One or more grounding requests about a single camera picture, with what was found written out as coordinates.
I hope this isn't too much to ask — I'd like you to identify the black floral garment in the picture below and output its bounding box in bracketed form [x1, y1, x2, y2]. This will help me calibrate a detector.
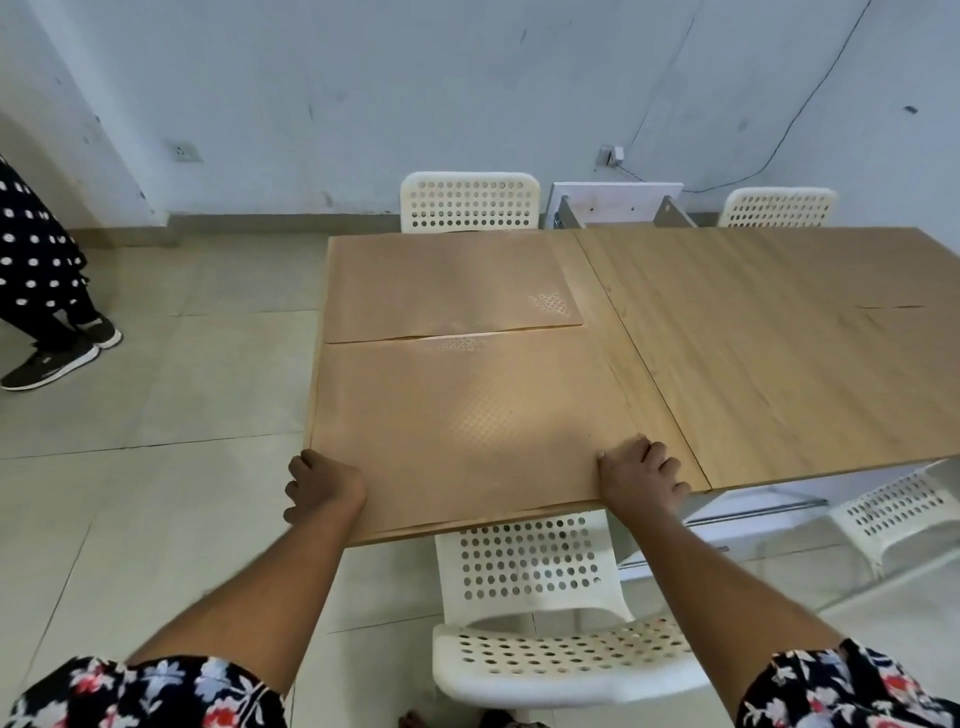
[0, 637, 960, 728]

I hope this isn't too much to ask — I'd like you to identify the person's left forearm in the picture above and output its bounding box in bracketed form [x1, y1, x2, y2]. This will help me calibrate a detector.
[125, 502, 369, 699]

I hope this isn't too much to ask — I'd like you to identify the person's right forearm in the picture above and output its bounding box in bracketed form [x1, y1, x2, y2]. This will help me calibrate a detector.
[614, 506, 847, 718]

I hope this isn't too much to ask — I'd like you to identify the person's left hand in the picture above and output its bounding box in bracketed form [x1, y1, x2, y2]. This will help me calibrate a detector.
[282, 448, 370, 528]

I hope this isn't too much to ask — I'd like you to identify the person's right hand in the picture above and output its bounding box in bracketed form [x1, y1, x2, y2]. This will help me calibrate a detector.
[595, 434, 693, 520]

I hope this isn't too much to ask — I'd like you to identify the black wall cable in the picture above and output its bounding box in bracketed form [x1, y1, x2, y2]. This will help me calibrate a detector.
[613, 0, 876, 196]

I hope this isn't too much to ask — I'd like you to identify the wooden table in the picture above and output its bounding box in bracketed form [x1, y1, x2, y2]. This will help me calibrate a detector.
[303, 224, 960, 547]

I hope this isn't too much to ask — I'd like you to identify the thin grey wall cable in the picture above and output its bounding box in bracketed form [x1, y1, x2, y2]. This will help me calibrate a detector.
[626, 0, 705, 149]

